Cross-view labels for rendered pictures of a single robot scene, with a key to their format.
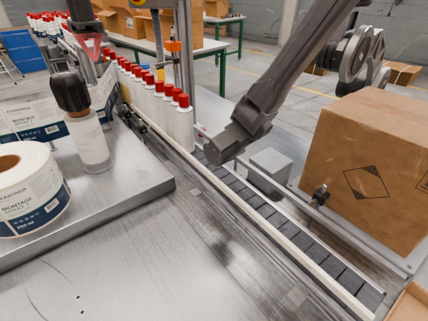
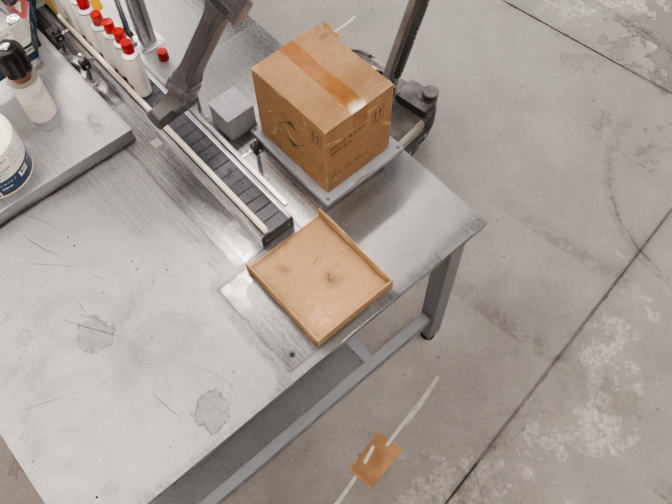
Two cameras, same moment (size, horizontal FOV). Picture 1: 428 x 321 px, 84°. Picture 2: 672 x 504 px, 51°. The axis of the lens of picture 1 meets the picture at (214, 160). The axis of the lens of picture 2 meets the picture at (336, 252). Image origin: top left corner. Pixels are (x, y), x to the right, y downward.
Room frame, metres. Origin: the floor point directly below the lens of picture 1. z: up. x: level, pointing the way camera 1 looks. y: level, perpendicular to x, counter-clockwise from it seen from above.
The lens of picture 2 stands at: (-0.81, -0.41, 2.52)
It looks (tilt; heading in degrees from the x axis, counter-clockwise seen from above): 61 degrees down; 358
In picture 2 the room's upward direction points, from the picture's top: 2 degrees counter-clockwise
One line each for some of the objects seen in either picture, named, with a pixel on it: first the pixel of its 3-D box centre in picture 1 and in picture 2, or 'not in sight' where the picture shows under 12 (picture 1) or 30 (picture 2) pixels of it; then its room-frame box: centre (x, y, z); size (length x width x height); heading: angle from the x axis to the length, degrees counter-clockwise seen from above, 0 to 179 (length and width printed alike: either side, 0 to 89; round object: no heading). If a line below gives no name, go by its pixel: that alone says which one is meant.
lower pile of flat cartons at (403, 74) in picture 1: (392, 72); not in sight; (4.06, -3.02, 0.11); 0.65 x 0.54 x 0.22; 42
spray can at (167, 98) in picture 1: (172, 113); (117, 47); (0.77, 0.15, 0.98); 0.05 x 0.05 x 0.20
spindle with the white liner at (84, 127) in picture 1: (83, 125); (27, 85); (0.60, 0.38, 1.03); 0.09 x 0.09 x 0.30
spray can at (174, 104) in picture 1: (179, 118); (127, 56); (0.73, 0.12, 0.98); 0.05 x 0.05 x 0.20
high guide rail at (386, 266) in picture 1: (215, 142); (169, 88); (0.62, 0.00, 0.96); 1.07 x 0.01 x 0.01; 37
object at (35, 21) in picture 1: (63, 23); not in sight; (2.87, 1.60, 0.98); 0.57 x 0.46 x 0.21; 127
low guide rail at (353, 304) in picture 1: (196, 163); (152, 113); (0.58, 0.05, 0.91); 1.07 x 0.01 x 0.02; 37
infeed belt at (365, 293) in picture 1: (165, 134); (114, 63); (0.83, 0.20, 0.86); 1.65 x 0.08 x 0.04; 37
